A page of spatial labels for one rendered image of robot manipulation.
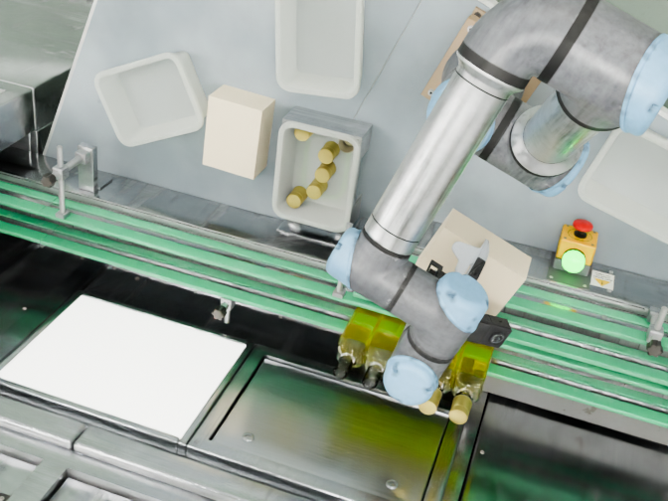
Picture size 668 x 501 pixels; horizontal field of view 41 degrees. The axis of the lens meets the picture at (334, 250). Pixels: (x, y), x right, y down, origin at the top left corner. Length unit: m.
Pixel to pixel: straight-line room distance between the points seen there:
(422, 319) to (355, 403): 0.64
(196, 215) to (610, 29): 1.16
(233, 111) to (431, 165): 0.81
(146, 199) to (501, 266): 0.90
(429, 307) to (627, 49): 0.41
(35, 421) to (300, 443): 0.49
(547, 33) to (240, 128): 0.94
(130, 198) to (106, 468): 0.66
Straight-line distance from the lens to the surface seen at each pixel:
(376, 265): 1.18
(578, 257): 1.78
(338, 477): 1.66
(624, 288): 1.84
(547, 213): 1.86
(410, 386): 1.24
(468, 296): 1.19
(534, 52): 1.08
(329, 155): 1.84
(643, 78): 1.08
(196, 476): 1.64
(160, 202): 2.05
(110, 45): 2.05
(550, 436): 1.91
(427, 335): 1.21
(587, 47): 1.08
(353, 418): 1.78
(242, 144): 1.89
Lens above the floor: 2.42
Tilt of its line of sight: 56 degrees down
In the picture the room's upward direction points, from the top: 146 degrees counter-clockwise
